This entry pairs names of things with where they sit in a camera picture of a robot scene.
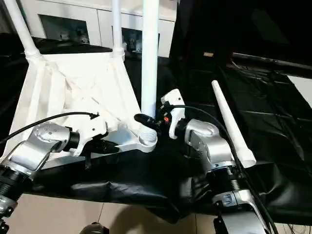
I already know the white plastic table leg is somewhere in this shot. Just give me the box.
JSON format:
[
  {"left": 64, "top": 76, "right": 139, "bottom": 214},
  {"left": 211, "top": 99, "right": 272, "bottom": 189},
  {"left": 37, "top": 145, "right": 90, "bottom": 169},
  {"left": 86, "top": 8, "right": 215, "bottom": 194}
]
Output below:
[
  {"left": 138, "top": 0, "right": 161, "bottom": 147},
  {"left": 111, "top": 0, "right": 127, "bottom": 59},
  {"left": 4, "top": 0, "right": 46, "bottom": 64},
  {"left": 211, "top": 79, "right": 257, "bottom": 169}
]

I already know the white plastic table top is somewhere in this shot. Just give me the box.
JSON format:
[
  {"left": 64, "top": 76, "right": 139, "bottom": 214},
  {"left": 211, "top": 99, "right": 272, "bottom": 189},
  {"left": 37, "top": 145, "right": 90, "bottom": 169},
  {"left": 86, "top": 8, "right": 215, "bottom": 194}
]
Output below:
[{"left": 1, "top": 52, "right": 159, "bottom": 172}]

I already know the black case with yellow label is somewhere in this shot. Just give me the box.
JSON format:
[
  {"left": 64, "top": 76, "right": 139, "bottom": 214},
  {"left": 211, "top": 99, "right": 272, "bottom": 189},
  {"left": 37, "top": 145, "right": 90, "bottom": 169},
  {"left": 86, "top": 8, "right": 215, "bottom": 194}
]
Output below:
[{"left": 170, "top": 0, "right": 235, "bottom": 64}]

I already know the black work mat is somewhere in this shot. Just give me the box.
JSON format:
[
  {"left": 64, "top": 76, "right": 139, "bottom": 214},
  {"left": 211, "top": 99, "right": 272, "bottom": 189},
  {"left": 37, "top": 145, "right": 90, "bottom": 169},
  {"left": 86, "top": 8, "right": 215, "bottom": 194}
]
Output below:
[{"left": 0, "top": 31, "right": 312, "bottom": 224}]

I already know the white cabinet with glass doors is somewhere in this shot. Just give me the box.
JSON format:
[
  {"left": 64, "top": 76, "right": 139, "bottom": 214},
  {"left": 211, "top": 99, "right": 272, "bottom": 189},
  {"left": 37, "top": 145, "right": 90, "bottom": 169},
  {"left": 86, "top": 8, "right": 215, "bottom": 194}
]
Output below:
[{"left": 14, "top": 0, "right": 176, "bottom": 59}]

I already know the black metal rod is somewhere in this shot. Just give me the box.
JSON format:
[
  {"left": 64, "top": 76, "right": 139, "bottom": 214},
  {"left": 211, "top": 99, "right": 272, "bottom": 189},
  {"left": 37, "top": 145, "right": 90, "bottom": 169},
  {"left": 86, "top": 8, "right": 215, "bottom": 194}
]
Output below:
[{"left": 231, "top": 52, "right": 312, "bottom": 80}]

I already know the white flat board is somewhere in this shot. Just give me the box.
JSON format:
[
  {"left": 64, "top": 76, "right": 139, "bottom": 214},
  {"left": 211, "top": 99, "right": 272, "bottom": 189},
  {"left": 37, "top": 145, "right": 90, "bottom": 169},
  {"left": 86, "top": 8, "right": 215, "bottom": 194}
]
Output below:
[{"left": 287, "top": 75, "right": 312, "bottom": 108}]

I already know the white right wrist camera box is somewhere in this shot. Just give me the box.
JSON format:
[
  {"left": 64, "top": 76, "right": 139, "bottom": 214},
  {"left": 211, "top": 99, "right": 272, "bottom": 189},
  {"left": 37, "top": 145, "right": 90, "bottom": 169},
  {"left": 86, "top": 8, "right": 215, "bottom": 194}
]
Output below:
[{"left": 160, "top": 89, "right": 189, "bottom": 140}]

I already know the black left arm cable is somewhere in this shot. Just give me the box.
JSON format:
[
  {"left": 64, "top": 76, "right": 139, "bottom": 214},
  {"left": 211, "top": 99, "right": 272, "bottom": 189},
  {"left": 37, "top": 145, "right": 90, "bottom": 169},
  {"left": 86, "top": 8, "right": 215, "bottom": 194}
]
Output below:
[{"left": 0, "top": 111, "right": 101, "bottom": 145}]

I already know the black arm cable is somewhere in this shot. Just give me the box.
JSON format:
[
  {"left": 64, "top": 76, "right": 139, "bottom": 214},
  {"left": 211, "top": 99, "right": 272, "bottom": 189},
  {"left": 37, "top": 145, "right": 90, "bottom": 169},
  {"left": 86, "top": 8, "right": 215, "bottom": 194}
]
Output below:
[
  {"left": 165, "top": 104, "right": 279, "bottom": 234},
  {"left": 0, "top": 111, "right": 101, "bottom": 145}
]

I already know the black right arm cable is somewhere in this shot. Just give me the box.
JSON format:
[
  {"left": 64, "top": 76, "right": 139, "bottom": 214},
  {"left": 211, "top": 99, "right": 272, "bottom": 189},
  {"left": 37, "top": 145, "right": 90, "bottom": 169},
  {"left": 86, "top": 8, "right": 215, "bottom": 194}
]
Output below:
[{"left": 165, "top": 104, "right": 279, "bottom": 234}]

